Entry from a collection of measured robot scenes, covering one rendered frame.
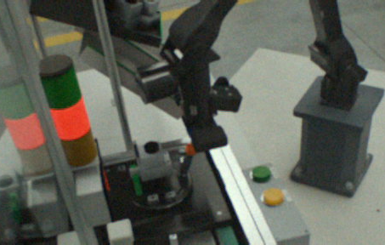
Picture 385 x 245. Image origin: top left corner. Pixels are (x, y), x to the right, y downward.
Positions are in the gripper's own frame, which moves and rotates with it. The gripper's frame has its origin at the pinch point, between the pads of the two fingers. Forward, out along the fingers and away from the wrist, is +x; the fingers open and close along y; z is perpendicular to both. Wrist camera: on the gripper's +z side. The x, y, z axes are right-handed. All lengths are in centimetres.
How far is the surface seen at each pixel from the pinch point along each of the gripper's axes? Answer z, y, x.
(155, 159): -9.9, -2.2, 1.1
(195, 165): -1.1, 5.2, 11.7
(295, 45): 103, 200, 110
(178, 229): -8.7, -11.6, 11.6
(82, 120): -19.5, -20.8, -24.7
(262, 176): 11.2, -3.0, 11.7
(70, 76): -19.5, -20.8, -31.8
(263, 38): 88, 216, 110
